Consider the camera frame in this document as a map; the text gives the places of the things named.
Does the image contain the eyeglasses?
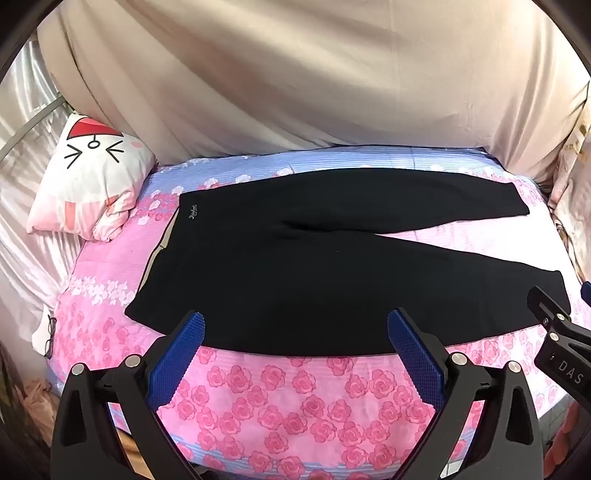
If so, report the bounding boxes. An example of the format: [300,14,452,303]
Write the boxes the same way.
[42,314,58,358]

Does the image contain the beige curtain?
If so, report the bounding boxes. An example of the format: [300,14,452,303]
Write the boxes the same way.
[37,0,591,183]

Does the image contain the cream floral cloth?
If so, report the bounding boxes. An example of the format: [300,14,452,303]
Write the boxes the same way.
[547,80,591,282]

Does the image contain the white satin curtain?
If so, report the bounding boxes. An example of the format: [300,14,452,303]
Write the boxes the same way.
[0,39,84,352]

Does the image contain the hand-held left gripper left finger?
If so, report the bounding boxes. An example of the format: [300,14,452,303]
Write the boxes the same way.
[51,311,206,480]

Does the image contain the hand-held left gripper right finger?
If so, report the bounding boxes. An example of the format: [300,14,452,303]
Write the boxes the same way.
[387,308,542,480]

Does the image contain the black pants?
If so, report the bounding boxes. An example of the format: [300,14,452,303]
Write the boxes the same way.
[124,168,573,357]

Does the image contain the pink rose print bedsheet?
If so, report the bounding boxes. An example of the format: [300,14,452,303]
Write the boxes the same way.
[54,145,583,480]

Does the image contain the white cat face pillow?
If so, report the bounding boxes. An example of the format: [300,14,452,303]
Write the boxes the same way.
[27,113,156,241]

